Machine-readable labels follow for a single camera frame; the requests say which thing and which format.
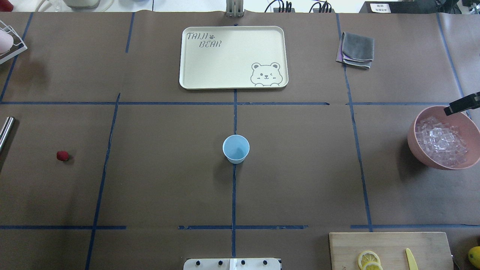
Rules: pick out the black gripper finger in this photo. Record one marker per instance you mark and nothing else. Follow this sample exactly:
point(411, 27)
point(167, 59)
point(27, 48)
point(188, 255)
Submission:
point(469, 102)

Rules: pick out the pink bowl of ice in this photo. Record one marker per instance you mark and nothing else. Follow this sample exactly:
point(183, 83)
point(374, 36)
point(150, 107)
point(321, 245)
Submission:
point(444, 142)

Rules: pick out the light blue plastic cup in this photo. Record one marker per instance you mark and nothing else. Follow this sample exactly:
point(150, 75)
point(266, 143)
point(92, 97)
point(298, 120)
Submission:
point(236, 148)

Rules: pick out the black label box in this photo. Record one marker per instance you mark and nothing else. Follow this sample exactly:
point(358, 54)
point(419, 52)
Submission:
point(399, 7)

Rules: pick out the folded grey cloth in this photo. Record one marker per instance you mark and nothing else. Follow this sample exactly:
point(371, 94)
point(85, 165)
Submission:
point(355, 50)

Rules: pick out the whole yellow lemon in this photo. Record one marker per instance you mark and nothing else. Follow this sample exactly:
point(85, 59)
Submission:
point(474, 256)

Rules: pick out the wooden cutting board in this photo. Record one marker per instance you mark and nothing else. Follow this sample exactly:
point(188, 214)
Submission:
point(430, 249)

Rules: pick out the yellow plastic knife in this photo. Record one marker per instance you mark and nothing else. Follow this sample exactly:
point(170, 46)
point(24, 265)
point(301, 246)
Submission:
point(411, 260)

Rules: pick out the cream bear serving tray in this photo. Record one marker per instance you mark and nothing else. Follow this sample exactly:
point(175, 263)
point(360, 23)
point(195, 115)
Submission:
point(233, 57)

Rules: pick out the red strawberry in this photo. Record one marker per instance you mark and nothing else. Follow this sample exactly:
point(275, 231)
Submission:
point(62, 156)

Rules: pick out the steel muddler black tip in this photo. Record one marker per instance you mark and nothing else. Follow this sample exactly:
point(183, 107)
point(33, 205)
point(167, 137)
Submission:
point(5, 131)

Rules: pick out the red bottle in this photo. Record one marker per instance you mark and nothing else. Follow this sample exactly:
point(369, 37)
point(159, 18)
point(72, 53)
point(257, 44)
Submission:
point(6, 6)

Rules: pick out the aluminium frame post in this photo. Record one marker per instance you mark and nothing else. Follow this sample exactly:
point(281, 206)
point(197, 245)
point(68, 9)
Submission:
point(235, 8)

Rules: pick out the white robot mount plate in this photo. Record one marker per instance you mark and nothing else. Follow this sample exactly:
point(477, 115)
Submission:
point(232, 264)

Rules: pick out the white wire cup rack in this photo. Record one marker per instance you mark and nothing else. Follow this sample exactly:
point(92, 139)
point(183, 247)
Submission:
point(18, 47)

